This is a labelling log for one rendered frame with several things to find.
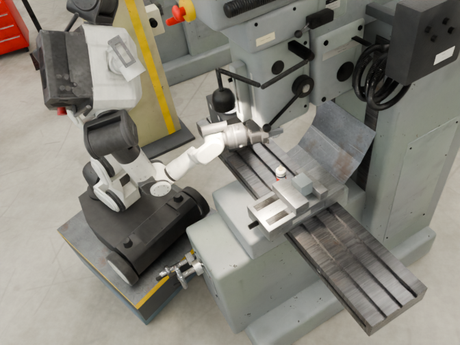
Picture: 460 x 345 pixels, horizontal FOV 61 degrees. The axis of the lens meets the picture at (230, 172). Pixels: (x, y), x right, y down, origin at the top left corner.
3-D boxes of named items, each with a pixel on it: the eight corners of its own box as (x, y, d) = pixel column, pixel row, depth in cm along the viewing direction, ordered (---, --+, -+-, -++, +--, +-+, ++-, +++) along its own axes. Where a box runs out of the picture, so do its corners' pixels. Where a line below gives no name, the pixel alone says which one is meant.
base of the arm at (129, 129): (102, 164, 132) (85, 156, 121) (94, 130, 135) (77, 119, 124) (143, 150, 131) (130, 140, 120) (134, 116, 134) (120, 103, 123)
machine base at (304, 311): (263, 363, 205) (260, 350, 191) (211, 277, 244) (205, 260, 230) (430, 252, 235) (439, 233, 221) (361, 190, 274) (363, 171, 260)
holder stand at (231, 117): (228, 152, 179) (222, 119, 165) (212, 126, 194) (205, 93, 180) (252, 143, 181) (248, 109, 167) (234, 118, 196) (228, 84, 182)
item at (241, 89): (242, 122, 133) (235, 68, 118) (237, 117, 135) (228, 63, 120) (252, 118, 134) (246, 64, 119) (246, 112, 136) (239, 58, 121)
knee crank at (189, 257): (159, 285, 188) (155, 279, 184) (154, 276, 192) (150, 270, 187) (199, 263, 193) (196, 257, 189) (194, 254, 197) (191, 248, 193)
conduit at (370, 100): (367, 122, 123) (375, 64, 108) (333, 98, 134) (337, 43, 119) (410, 99, 128) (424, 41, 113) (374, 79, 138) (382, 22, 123)
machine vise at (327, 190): (270, 243, 143) (267, 225, 135) (248, 216, 153) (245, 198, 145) (343, 198, 152) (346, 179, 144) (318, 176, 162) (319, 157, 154)
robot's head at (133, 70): (122, 85, 121) (132, 79, 114) (102, 55, 118) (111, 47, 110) (138, 74, 124) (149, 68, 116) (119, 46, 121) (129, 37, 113)
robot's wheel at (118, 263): (113, 271, 210) (99, 251, 196) (120, 264, 212) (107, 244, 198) (136, 292, 199) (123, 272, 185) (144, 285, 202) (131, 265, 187)
